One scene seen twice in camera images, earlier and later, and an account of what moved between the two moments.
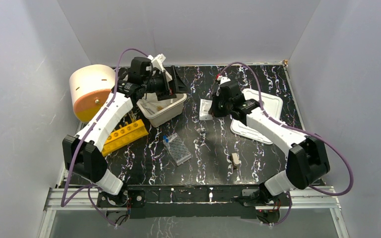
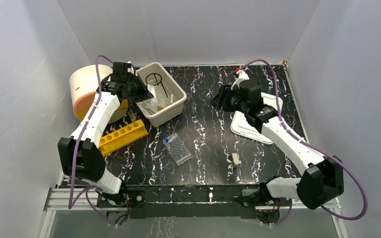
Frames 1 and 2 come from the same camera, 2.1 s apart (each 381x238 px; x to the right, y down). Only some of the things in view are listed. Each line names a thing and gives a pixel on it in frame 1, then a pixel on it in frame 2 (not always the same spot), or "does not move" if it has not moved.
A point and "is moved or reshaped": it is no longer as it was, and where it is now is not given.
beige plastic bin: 162,112 does not move
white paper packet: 205,106 is moved or reshaped
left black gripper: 171,84 -> 139,92
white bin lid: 272,105 does not move
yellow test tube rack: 125,136 does not move
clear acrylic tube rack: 177,149 does not move
